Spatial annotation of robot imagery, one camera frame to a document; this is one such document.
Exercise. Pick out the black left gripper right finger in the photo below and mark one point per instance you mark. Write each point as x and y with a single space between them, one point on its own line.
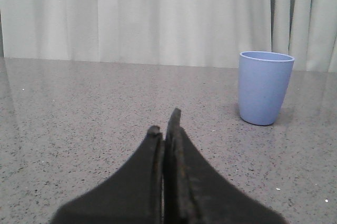
194 192

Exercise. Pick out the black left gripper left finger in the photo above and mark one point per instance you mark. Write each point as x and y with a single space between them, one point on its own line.
133 194

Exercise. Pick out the blue plastic cup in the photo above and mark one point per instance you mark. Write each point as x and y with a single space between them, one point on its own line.
263 81

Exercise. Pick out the white pleated curtain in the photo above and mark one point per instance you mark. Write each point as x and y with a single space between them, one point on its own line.
171 32

